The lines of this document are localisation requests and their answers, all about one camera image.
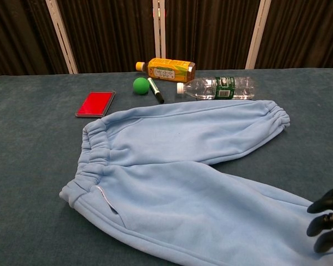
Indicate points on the light blue cloth sleeve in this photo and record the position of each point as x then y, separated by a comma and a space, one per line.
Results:
183, 194

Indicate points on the clear water bottle green label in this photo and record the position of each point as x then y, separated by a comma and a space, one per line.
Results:
224, 88

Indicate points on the black pleated curtain panel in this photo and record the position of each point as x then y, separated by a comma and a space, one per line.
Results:
108, 33
308, 33
16, 36
208, 30

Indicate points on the green black marker pen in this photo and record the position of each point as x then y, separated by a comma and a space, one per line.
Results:
155, 90

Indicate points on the yellow label tea bottle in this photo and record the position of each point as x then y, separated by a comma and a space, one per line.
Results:
166, 69

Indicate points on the green ball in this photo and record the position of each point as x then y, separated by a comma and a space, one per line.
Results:
141, 86

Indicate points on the red ink pad case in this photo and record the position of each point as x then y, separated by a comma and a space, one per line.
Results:
95, 104

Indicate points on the teal table cover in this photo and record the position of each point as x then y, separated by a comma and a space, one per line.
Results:
30, 166

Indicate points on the white screen frame post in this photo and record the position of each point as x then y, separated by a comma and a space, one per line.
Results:
62, 36
258, 34
156, 27

